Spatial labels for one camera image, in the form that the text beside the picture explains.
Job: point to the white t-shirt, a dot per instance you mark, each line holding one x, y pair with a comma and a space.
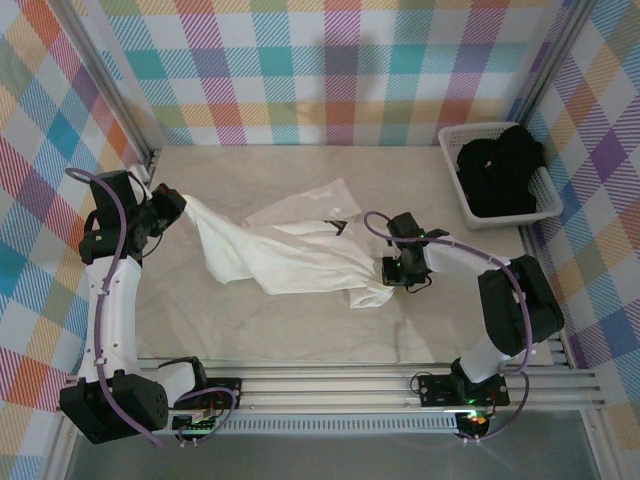
300, 265

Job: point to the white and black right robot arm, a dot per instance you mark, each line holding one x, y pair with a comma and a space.
460, 257

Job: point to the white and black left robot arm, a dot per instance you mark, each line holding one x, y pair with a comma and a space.
115, 310

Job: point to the black garment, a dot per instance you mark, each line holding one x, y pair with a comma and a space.
495, 175

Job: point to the white plastic mesh basket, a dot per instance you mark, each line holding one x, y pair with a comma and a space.
545, 195

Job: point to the circuit board with red light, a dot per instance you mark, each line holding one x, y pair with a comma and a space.
475, 420

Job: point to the circuit board with green light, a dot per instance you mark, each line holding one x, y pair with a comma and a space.
195, 425

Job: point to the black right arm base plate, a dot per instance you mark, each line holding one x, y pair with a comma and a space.
435, 392

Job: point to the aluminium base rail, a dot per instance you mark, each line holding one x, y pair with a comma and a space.
325, 387

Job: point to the aluminium frame post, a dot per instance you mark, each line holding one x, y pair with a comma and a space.
553, 60
109, 75

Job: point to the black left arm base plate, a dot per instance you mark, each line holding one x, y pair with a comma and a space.
225, 392

